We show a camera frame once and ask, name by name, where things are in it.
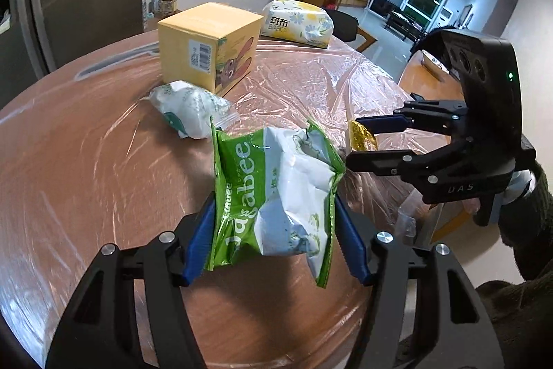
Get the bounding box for gold butter packet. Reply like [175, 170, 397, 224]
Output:
[347, 120, 378, 153]

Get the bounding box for green snack bag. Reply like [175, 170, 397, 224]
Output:
[206, 122, 346, 287]

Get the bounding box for wooden chair with phone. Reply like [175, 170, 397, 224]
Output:
[399, 50, 464, 100]

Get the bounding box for black cushioned wooden chair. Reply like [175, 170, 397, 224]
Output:
[325, 8, 378, 53]

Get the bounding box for floral tissue pack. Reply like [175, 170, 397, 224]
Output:
[261, 0, 334, 49]

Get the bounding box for white crumpled plastic bag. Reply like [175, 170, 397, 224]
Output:
[147, 81, 240, 139]

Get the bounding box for yellow rabbit cardboard box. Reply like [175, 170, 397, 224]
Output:
[158, 3, 263, 96]

